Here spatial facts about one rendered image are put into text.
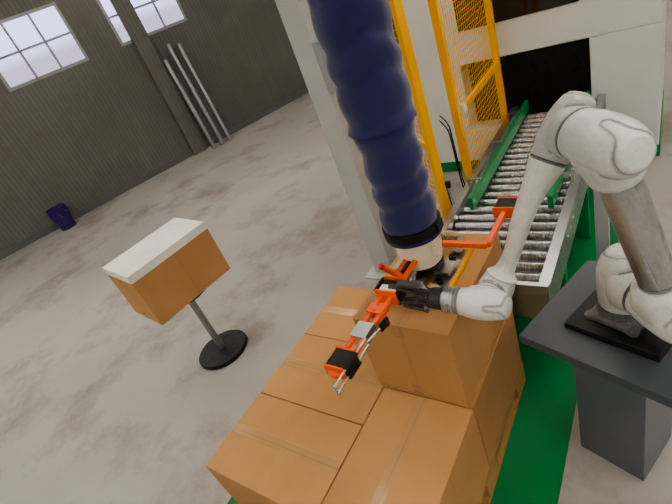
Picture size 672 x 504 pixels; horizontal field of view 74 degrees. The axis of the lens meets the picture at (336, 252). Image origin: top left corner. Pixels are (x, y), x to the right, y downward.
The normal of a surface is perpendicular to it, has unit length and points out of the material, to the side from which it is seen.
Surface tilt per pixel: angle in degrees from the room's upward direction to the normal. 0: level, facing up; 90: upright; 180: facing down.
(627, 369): 0
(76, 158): 90
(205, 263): 90
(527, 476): 0
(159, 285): 90
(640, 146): 82
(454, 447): 0
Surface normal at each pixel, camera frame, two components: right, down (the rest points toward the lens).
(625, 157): 0.14, 0.34
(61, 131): 0.59, 0.24
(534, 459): -0.33, -0.80
